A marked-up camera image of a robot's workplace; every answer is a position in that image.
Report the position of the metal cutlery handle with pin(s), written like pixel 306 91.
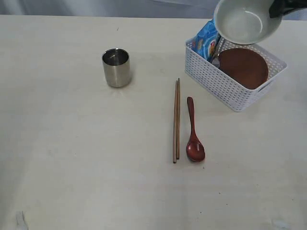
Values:
pixel 215 59

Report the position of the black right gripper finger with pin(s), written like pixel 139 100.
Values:
pixel 280 8

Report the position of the grey ceramic bowl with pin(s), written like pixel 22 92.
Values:
pixel 245 22

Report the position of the blue snack packet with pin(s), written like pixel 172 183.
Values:
pixel 205 41

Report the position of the stainless steel cup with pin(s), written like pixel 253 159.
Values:
pixel 116 64

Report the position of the brown wooden plate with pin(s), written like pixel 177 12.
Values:
pixel 244 66

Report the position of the white perforated plastic basket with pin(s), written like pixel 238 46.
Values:
pixel 223 87

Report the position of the wooden chopstick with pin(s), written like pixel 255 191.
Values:
pixel 178 120
pixel 175 126

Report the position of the dark red wooden spoon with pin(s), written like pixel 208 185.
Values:
pixel 194 149

